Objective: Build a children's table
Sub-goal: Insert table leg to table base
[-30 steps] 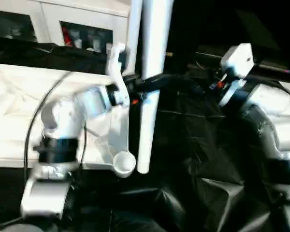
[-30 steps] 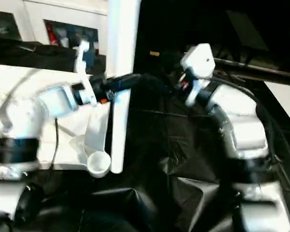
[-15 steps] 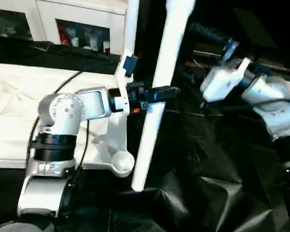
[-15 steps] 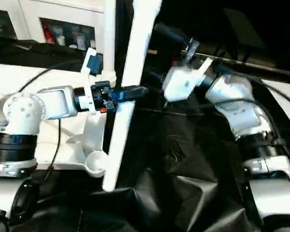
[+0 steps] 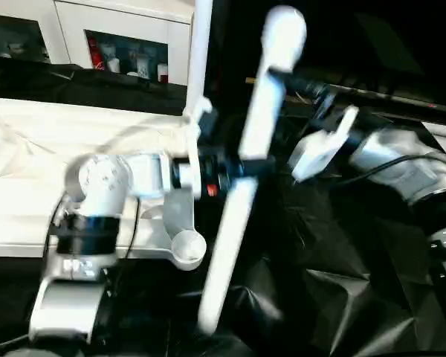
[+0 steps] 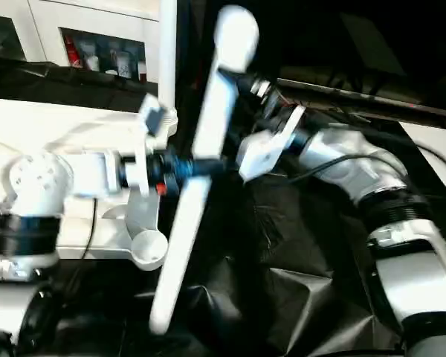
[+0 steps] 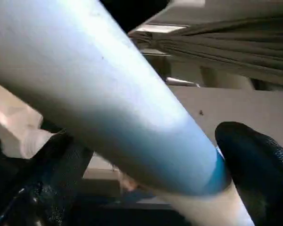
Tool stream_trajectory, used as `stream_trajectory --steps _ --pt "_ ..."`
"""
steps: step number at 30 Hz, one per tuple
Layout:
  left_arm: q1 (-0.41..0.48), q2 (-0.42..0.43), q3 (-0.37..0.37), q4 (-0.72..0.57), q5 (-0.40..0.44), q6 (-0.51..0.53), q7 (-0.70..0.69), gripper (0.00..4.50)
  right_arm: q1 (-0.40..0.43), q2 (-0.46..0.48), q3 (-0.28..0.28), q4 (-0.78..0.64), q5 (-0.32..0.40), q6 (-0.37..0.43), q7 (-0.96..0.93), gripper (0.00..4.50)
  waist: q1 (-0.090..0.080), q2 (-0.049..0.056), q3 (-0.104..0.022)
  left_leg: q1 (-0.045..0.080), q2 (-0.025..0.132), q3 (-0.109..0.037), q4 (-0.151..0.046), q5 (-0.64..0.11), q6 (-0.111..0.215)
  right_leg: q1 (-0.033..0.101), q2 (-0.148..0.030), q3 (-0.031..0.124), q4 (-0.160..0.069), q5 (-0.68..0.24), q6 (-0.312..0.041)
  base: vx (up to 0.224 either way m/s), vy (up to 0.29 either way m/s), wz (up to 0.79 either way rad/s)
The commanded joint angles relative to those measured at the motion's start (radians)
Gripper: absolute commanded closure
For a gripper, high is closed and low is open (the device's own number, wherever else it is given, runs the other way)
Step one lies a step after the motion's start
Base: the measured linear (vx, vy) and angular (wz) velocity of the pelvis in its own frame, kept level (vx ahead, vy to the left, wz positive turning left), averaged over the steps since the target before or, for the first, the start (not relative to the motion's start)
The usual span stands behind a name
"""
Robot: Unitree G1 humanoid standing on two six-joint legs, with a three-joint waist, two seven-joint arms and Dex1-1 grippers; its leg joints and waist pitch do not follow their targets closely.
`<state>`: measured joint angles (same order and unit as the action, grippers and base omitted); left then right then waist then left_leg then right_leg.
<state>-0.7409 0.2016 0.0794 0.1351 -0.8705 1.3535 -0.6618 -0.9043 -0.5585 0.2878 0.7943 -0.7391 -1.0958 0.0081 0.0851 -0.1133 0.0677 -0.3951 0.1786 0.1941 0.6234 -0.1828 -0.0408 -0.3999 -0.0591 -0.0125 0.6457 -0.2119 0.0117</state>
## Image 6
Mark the white plastic table leg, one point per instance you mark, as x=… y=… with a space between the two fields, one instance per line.
x=215 y=111
x=168 y=56

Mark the white table frame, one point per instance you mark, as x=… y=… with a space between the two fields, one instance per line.
x=59 y=122

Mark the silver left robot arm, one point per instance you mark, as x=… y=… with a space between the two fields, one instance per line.
x=41 y=178

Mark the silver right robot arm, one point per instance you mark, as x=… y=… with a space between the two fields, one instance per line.
x=349 y=163

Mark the dark metal rod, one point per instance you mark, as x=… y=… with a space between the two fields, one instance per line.
x=357 y=96

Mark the black work mat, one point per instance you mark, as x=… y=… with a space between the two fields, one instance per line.
x=282 y=241

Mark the white flat board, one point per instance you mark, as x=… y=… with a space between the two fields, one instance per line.
x=438 y=156

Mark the white glass-door cabinet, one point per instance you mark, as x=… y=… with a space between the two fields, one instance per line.
x=41 y=22

